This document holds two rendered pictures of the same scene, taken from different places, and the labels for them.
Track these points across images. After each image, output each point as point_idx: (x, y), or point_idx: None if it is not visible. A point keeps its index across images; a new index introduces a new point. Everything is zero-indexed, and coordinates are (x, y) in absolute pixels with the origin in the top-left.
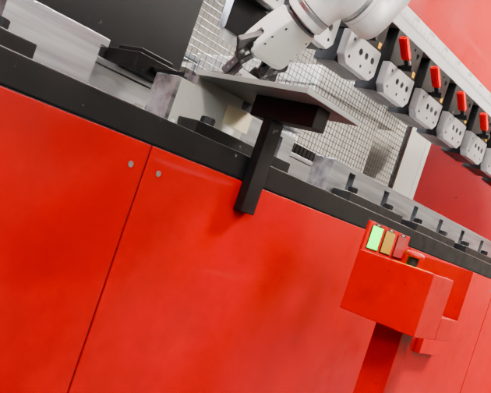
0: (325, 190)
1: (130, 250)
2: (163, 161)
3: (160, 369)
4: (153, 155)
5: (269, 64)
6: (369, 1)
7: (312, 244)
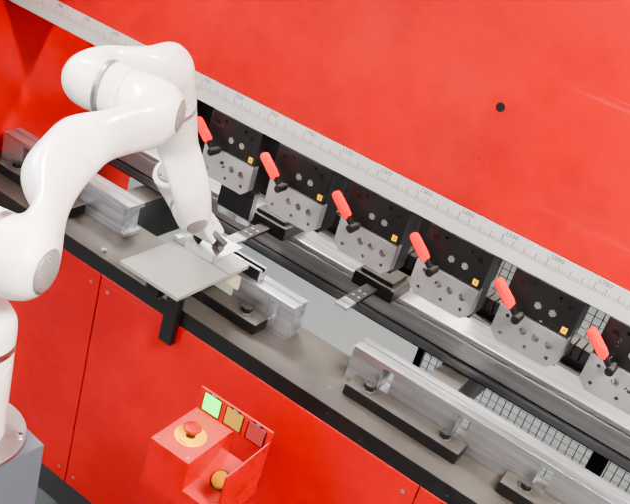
0: (255, 358)
1: (99, 332)
2: (109, 286)
3: (130, 420)
4: (102, 280)
5: (200, 238)
6: (171, 205)
7: (250, 401)
